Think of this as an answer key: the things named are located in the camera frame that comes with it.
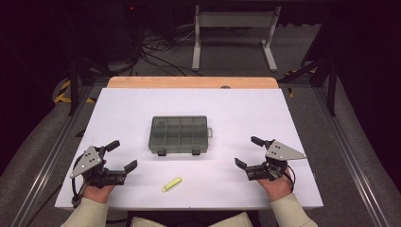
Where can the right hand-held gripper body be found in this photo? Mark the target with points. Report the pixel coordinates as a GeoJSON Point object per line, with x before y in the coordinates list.
{"type": "Point", "coordinates": [282, 152]}

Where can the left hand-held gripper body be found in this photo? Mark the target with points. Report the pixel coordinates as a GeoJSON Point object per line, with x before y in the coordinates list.
{"type": "Point", "coordinates": [86, 161]}

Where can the grey transparent compartment box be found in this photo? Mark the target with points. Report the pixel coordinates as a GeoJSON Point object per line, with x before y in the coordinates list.
{"type": "Point", "coordinates": [179, 134]}

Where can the person's left hand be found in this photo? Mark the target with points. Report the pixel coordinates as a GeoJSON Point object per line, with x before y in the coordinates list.
{"type": "Point", "coordinates": [98, 193]}

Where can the person's right hand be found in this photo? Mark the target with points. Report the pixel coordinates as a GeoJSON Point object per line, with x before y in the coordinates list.
{"type": "Point", "coordinates": [276, 188]}

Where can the small yellow-green plastic bar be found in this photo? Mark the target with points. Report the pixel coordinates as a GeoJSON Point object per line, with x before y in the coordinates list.
{"type": "Point", "coordinates": [171, 184]}

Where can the person's lap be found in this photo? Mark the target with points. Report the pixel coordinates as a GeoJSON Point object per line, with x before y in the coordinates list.
{"type": "Point", "coordinates": [189, 222]}

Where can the grey metal stand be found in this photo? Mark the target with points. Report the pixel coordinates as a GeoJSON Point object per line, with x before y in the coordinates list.
{"type": "Point", "coordinates": [235, 19]}

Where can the aluminium floor rail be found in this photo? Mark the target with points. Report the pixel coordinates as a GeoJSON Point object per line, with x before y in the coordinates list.
{"type": "Point", "coordinates": [350, 157]}
{"type": "Point", "coordinates": [47, 164]}

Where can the black stand post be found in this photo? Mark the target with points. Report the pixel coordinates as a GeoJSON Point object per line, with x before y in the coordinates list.
{"type": "Point", "coordinates": [73, 91]}

